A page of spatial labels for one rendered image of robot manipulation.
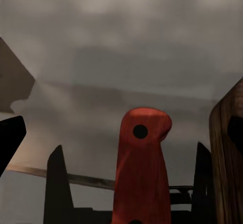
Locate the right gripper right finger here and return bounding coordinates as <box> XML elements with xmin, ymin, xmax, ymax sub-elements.
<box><xmin>227</xmin><ymin>115</ymin><xmax>243</xmax><ymax>156</ymax></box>

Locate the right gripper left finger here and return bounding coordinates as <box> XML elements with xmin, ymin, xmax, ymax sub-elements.
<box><xmin>0</xmin><ymin>116</ymin><xmax>26</xmax><ymax>176</ymax></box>

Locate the cutting board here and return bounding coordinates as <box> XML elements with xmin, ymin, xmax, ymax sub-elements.
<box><xmin>220</xmin><ymin>79</ymin><xmax>243</xmax><ymax>224</ymax></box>

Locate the parer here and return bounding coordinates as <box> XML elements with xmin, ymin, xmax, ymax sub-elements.
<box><xmin>111</xmin><ymin>107</ymin><xmax>172</xmax><ymax>224</ymax></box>

